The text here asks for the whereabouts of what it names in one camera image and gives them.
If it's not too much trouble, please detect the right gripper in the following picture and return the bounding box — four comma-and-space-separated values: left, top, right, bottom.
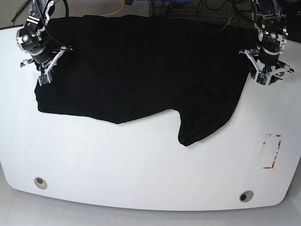
20, 46, 73, 75

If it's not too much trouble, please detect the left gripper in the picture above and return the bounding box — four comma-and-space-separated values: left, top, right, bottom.
239, 49, 294, 85

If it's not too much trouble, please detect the black t-shirt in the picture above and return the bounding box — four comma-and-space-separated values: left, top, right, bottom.
35, 16, 251, 146

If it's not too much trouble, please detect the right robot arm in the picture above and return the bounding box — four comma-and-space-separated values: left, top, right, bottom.
16, 0, 72, 76

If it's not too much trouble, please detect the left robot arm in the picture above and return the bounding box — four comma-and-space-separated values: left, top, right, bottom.
239, 0, 294, 86

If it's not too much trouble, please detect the red tape rectangle marking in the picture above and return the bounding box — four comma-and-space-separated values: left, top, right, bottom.
260, 134, 282, 169

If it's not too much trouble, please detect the left table grommet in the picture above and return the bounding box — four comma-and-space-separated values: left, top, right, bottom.
34, 178, 47, 190

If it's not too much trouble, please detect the table grommet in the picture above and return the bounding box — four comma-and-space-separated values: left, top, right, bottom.
34, 178, 47, 190
239, 190, 254, 202

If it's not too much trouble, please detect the right table grommet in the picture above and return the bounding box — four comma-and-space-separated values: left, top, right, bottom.
239, 190, 254, 202

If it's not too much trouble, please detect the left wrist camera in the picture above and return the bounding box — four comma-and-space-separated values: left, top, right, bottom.
255, 72, 269, 86

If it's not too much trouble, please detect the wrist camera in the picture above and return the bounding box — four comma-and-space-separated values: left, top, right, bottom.
38, 73, 52, 86
255, 72, 269, 86

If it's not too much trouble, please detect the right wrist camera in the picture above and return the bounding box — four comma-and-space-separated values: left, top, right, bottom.
38, 73, 52, 86

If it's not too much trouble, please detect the yellow cable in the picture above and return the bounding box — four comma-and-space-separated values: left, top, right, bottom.
103, 0, 129, 17

